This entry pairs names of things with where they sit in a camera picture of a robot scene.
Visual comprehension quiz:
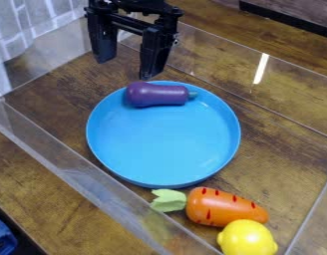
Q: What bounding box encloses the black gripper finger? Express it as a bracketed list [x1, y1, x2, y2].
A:
[140, 27, 175, 81]
[87, 13, 119, 64]

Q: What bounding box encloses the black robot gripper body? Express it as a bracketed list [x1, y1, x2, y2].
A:
[85, 0, 183, 35]

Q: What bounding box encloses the orange toy carrot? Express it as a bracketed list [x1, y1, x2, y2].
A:
[151, 186, 269, 227]

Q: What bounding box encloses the purple toy eggplant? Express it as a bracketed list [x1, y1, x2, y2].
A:
[125, 82, 198, 108]

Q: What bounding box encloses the blue round plate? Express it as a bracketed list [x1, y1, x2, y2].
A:
[87, 84, 240, 188]

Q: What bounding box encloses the yellow toy lemon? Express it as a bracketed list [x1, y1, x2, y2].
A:
[216, 219, 278, 255]

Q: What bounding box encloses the blue object at corner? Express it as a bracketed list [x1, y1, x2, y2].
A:
[0, 220, 18, 255]

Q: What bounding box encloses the clear acrylic enclosure wall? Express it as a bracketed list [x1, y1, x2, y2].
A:
[0, 21, 327, 255]

